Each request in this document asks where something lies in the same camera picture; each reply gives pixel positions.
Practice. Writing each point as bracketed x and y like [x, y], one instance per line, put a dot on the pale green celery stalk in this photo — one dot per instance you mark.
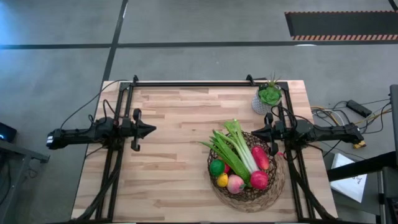
[242, 146]

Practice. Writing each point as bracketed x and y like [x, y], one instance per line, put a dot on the green lime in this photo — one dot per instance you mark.
[216, 167]

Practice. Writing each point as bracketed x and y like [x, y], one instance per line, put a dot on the black hazard-striped floor mat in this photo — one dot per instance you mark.
[342, 23]

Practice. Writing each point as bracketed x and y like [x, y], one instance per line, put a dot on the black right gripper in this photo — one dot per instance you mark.
[275, 132]

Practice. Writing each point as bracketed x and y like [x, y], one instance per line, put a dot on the black electronic device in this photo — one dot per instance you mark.
[7, 132]

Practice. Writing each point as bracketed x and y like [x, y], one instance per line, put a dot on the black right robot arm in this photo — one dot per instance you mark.
[326, 132]

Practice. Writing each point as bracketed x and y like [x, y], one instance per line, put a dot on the potted green succulent plant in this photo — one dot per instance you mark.
[267, 98]

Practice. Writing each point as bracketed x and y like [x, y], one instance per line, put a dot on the black power strip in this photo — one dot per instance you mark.
[359, 108]

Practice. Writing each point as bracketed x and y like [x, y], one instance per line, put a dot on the pink peach with leaf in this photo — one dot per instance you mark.
[235, 184]

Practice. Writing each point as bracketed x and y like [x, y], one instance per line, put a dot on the white paper sheet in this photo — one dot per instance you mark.
[348, 183]

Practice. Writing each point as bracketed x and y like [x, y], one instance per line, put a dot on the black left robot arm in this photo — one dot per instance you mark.
[77, 135]

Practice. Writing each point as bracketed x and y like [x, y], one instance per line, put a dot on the yellow connector plug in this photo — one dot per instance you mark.
[359, 144]

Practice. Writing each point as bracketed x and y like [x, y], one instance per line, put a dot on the round woven straw mat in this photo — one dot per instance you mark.
[264, 207]

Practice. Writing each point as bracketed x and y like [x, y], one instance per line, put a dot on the grey metal rack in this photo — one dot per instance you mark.
[390, 193]

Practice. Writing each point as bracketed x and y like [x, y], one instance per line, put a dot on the dark brown wicker basket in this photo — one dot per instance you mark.
[245, 196]

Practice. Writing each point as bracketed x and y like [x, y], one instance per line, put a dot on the small red fruit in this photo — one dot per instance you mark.
[227, 168]

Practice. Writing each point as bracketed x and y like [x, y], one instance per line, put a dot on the red apple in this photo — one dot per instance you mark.
[259, 180]

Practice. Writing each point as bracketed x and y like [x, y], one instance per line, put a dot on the yellow lemon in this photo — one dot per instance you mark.
[222, 180]

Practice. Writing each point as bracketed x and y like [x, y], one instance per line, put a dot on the green romaine lettuce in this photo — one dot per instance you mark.
[231, 158]

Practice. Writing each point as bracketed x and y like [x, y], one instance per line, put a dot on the black aluminium table frame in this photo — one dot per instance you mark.
[202, 84]

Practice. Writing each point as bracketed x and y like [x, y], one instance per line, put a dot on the red oblong mango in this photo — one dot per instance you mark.
[260, 157]

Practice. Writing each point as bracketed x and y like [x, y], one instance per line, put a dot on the black metal beam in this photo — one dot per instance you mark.
[360, 166]

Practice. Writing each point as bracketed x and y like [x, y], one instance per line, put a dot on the grey metal stand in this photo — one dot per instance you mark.
[18, 152]

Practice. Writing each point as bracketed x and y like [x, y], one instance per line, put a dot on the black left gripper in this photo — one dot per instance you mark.
[136, 130]

